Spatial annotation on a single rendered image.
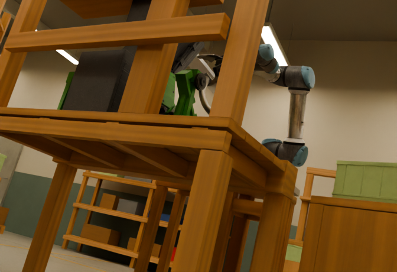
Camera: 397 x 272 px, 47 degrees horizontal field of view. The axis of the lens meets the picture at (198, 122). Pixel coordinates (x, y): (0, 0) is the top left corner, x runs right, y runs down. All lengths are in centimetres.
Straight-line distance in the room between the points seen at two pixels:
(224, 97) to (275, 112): 664
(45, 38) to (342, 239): 164
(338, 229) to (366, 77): 632
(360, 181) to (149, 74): 99
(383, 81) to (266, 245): 637
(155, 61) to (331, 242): 105
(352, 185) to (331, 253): 30
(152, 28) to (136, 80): 22
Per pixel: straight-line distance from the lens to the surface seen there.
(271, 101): 834
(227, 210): 242
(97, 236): 847
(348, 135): 787
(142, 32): 192
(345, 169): 211
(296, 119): 248
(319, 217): 209
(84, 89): 225
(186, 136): 163
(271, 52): 207
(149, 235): 259
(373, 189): 204
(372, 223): 200
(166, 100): 228
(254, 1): 177
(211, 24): 173
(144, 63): 190
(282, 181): 203
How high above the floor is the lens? 41
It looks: 16 degrees up
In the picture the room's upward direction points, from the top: 14 degrees clockwise
